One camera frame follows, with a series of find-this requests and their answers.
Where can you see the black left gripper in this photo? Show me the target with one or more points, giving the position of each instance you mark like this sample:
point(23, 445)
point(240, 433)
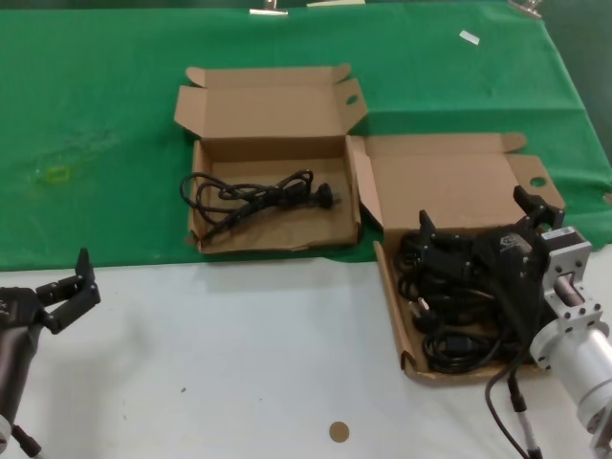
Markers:
point(19, 311)

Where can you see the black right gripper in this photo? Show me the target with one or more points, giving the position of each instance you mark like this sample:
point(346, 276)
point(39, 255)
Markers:
point(514, 272)

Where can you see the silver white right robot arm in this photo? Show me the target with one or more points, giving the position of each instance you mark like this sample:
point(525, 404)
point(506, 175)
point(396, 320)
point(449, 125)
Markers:
point(574, 349)

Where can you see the cardboard box with intact rim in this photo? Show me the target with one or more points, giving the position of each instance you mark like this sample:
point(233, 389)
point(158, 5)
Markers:
point(444, 191)

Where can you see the cardboard box with torn rim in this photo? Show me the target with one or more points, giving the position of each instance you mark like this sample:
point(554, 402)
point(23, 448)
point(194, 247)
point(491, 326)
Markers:
point(268, 115)

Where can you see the green table cloth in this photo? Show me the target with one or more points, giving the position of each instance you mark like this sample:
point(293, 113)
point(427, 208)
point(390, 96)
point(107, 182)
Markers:
point(95, 95)

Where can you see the white tape piece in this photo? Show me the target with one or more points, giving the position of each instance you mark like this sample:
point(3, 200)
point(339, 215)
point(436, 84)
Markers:
point(469, 37)

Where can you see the silver binder clip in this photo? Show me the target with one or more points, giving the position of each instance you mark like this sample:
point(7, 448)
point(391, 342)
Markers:
point(269, 12)
point(528, 7)

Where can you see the round brown cardboard disc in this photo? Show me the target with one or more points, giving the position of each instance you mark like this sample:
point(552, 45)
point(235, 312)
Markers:
point(339, 431)

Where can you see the beige flat strip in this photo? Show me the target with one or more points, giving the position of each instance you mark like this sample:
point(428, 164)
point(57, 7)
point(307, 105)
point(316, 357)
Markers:
point(334, 3)

